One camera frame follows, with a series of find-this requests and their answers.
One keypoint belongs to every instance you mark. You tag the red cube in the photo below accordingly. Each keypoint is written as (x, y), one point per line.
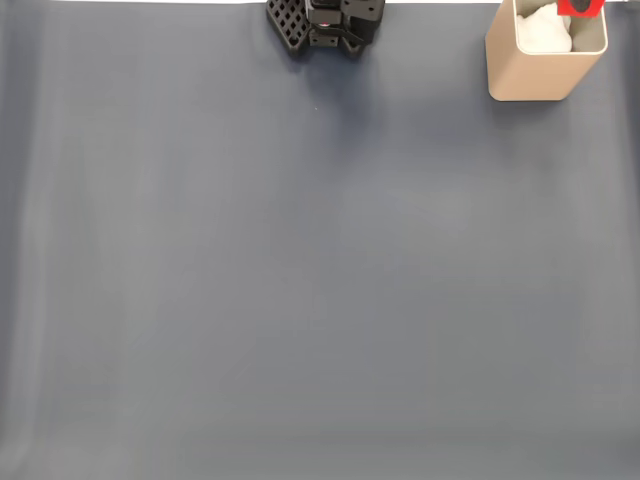
(564, 9)

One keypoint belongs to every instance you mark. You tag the beige rounded box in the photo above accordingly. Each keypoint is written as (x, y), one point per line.
(535, 75)

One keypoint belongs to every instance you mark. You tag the white foam padding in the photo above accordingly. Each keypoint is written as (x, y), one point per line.
(542, 35)

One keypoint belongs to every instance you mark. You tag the blue-grey table mat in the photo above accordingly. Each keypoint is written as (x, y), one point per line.
(200, 275)

